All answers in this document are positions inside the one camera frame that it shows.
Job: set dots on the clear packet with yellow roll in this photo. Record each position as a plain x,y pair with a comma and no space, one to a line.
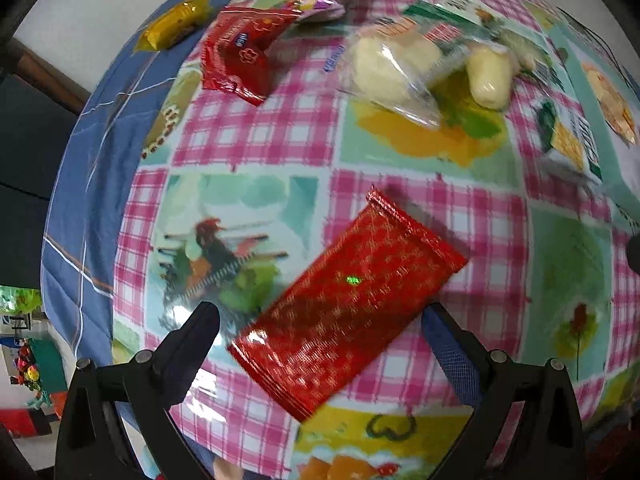
487,77

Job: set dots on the white tray teal rim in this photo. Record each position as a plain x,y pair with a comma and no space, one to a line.
590,30

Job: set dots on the white packet with orange print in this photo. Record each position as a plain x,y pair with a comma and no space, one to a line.
570,142

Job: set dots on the pink plaid printed tablecloth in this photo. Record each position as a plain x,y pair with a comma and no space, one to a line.
280,135

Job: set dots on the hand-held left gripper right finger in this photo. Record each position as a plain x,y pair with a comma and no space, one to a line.
445,345

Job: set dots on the red flower-print snack packet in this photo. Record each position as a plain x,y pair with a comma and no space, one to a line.
240,50

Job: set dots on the clear bread packet orange label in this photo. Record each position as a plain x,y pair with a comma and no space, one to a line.
385,65

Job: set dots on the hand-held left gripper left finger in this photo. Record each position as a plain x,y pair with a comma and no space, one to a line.
197,330

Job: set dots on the colourful toy clutter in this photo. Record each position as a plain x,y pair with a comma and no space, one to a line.
30,375

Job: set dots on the red gold-patterned snack packet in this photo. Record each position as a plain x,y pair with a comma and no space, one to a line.
340,310

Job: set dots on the dark wooden furniture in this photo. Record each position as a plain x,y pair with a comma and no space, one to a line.
30,160

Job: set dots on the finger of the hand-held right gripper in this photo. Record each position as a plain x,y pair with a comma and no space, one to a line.
634,254

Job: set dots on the dark green snack packet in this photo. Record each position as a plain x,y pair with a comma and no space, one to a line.
435,10

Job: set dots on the yellow foil candy packet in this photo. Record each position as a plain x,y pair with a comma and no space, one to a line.
175,22

